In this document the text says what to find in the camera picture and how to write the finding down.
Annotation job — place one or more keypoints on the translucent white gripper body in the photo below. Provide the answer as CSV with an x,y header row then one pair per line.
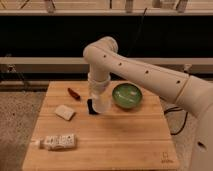
x,y
94,95

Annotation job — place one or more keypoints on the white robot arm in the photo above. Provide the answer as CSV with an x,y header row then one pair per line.
x,y
191,93

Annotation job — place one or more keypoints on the black eraser block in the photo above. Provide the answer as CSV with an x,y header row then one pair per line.
x,y
90,107

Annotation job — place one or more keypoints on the green ceramic bowl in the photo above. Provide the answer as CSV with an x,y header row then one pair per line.
x,y
127,96

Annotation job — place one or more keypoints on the white labelled tube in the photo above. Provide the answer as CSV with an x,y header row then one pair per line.
x,y
56,142

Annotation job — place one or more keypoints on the grey metal rail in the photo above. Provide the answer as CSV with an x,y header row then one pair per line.
x,y
79,65

